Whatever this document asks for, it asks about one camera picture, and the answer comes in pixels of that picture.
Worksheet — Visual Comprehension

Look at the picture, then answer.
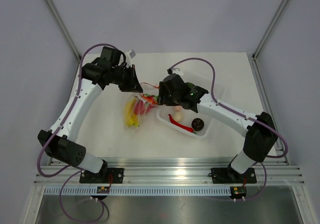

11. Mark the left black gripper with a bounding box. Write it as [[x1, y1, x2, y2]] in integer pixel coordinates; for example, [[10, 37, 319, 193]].
[[110, 64, 143, 93]]

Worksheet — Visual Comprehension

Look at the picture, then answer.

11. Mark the clear zip bag orange zipper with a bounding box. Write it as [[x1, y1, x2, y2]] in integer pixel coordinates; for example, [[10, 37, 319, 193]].
[[122, 82, 160, 133]]

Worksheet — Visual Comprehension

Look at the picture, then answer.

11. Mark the red dragon fruit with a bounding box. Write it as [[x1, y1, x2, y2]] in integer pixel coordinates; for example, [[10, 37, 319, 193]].
[[134, 93, 158, 115]]

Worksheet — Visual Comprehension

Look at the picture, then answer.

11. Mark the yellow banana bunch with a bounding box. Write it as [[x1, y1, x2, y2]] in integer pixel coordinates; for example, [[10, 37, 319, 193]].
[[123, 96, 139, 128]]

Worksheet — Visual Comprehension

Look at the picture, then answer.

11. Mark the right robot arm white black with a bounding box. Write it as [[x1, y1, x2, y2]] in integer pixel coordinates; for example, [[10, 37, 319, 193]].
[[158, 73, 278, 183]]

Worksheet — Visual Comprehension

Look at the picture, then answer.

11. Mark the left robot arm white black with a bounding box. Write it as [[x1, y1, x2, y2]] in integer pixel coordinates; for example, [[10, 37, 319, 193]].
[[36, 43, 143, 183]]

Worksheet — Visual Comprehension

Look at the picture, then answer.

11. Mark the pink peach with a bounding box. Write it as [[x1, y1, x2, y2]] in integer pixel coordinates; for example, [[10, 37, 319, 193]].
[[174, 106, 182, 112]]

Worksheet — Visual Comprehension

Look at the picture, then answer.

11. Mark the green avocado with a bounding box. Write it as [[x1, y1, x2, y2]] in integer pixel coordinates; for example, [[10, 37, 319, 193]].
[[186, 82, 195, 89]]

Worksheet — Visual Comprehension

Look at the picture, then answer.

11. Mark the white egg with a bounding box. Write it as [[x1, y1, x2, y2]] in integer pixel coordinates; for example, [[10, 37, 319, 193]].
[[173, 111, 184, 122]]

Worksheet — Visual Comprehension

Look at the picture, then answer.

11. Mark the red chili pepper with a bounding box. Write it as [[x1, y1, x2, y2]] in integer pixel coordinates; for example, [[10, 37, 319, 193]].
[[168, 114, 196, 134]]

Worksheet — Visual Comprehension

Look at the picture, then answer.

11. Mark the white plastic perforated basket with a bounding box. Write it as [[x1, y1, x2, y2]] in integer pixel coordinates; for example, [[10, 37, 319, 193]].
[[156, 68, 216, 139]]

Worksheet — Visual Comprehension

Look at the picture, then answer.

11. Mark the dark purple mangosteen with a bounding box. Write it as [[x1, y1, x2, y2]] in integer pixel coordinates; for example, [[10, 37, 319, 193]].
[[191, 117, 205, 132]]

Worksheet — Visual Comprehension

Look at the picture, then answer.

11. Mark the left small circuit board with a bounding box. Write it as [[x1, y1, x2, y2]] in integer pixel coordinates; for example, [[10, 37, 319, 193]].
[[96, 186, 110, 194]]

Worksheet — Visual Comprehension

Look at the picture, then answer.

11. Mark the small circuit board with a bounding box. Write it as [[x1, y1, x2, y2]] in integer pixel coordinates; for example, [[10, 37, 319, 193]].
[[96, 186, 110, 194], [230, 186, 247, 199]]

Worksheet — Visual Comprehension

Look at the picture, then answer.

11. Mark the right small circuit board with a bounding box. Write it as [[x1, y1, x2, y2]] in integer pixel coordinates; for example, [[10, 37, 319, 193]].
[[230, 186, 247, 199]]

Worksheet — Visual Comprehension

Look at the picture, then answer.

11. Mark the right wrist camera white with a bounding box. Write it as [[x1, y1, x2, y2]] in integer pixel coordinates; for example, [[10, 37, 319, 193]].
[[167, 68, 184, 76]]

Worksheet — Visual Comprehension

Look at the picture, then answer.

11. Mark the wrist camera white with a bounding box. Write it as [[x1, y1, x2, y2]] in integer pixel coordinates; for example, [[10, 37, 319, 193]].
[[167, 68, 184, 76], [124, 49, 136, 67]]

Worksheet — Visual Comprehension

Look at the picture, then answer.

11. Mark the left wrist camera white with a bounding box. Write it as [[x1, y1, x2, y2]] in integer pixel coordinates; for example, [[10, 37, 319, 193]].
[[124, 49, 136, 67]]

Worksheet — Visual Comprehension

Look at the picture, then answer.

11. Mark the aluminium mounting rail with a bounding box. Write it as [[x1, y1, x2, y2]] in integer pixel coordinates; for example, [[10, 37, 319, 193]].
[[33, 157, 306, 187]]

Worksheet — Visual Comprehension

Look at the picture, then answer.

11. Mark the right aluminium frame post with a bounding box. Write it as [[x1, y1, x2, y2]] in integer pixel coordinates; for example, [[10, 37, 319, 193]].
[[252, 0, 291, 61]]

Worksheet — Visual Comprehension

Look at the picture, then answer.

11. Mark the aluminium frame post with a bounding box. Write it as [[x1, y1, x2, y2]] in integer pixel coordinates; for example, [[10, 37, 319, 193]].
[[252, 0, 291, 61], [43, 0, 82, 63]]

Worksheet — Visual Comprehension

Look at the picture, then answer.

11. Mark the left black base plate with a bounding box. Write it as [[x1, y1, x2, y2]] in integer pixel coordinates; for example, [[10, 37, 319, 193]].
[[79, 167, 124, 184]]

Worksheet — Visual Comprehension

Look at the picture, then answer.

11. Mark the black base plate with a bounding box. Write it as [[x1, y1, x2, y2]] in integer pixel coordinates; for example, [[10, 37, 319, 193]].
[[79, 167, 124, 184], [208, 167, 257, 184]]

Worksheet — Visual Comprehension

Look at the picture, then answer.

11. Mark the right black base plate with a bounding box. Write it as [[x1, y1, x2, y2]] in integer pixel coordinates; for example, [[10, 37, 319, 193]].
[[208, 167, 257, 184]]

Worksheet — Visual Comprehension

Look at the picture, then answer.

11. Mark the white slotted cable duct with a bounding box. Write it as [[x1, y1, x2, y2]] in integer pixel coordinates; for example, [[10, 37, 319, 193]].
[[44, 185, 231, 197]]

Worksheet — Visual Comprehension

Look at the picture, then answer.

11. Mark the left aluminium frame post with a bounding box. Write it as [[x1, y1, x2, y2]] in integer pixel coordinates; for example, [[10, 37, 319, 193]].
[[43, 0, 82, 63]]

